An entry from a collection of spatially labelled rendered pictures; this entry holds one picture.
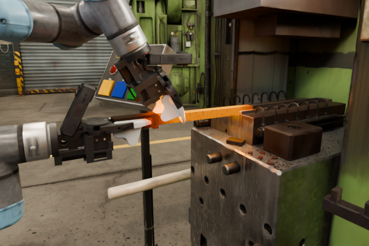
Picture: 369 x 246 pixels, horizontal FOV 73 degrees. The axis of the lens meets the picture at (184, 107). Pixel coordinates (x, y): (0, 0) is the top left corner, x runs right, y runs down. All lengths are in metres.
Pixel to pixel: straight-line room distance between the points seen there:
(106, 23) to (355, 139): 0.60
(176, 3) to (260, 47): 4.70
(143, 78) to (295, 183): 0.41
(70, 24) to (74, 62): 7.99
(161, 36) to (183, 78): 1.02
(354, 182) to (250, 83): 0.50
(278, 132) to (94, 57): 8.10
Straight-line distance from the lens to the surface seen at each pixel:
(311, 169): 0.66
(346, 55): 1.08
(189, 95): 5.72
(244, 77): 0.99
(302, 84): 1.18
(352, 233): 0.78
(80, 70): 8.57
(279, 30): 0.78
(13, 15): 0.50
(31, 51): 8.68
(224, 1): 0.79
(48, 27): 0.54
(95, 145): 0.56
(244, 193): 0.68
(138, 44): 0.54
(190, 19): 5.92
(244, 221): 0.72
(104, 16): 0.54
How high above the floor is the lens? 1.16
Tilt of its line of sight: 12 degrees down
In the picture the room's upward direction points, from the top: straight up
